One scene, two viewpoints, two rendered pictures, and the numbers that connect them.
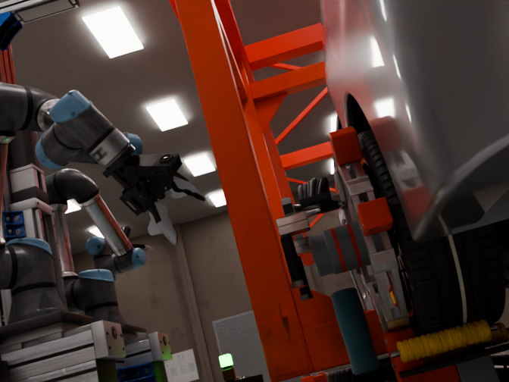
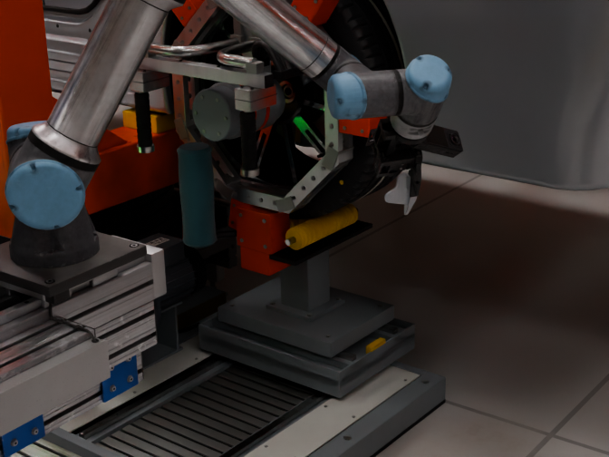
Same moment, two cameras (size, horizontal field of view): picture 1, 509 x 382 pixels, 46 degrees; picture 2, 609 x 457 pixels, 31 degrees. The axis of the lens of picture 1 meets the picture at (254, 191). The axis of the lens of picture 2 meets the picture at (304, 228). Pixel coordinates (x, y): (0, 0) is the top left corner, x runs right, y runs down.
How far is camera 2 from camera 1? 212 cm
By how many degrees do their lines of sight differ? 66
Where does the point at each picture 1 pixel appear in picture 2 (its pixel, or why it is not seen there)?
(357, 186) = not seen: hidden behind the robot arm
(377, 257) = (342, 155)
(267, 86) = not seen: outside the picture
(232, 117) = not seen: outside the picture
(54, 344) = (113, 286)
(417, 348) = (313, 236)
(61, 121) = (434, 102)
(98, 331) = (159, 264)
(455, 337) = (338, 225)
